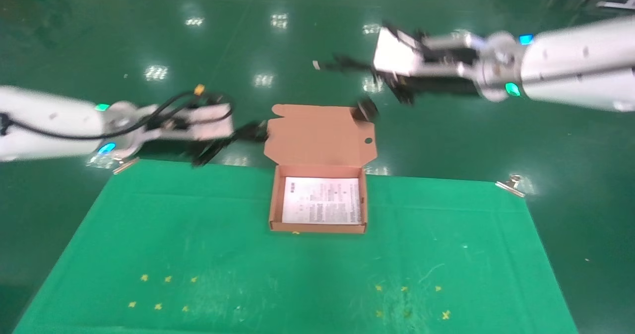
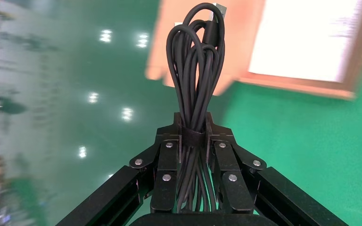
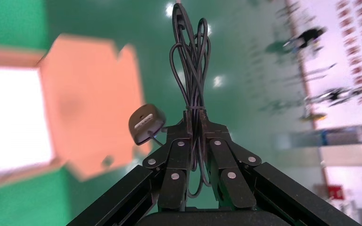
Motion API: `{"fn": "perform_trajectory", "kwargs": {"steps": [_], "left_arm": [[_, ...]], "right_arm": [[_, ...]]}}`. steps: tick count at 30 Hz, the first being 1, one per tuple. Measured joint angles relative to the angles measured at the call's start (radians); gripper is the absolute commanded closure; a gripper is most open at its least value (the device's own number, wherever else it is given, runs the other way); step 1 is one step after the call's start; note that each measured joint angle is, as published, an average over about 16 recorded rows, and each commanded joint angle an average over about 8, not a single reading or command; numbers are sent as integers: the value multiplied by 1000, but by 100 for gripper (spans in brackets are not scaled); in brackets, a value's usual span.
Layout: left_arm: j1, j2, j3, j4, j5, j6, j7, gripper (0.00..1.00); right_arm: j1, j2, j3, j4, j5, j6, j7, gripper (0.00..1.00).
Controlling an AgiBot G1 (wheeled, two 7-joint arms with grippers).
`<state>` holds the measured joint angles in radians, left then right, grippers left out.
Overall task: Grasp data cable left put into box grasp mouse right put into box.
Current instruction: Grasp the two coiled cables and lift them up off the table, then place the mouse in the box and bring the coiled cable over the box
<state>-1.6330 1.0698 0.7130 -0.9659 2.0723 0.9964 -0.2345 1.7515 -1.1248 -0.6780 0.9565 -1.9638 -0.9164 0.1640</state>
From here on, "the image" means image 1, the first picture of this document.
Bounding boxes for green table mat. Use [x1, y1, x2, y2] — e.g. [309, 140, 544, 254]
[12, 159, 579, 334]

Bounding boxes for white printed instruction sheet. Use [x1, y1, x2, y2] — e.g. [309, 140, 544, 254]
[282, 176, 362, 225]

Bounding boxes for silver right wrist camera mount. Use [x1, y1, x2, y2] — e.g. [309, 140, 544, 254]
[373, 25, 480, 79]

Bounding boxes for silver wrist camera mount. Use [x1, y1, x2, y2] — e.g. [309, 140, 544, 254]
[373, 25, 480, 79]
[148, 102, 235, 142]

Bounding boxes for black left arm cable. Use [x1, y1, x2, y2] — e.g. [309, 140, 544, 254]
[0, 84, 235, 141]

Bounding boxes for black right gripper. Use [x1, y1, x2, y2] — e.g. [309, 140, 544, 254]
[381, 72, 480, 105]

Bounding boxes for orange cardboard box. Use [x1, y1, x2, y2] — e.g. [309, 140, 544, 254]
[263, 104, 378, 234]

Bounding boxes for silver binder clip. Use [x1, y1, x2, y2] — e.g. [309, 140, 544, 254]
[496, 174, 527, 199]
[113, 156, 141, 175]

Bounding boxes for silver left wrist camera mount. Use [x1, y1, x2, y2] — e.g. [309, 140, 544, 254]
[148, 102, 235, 142]

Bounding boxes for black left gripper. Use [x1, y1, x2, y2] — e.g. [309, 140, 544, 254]
[190, 123, 258, 167]

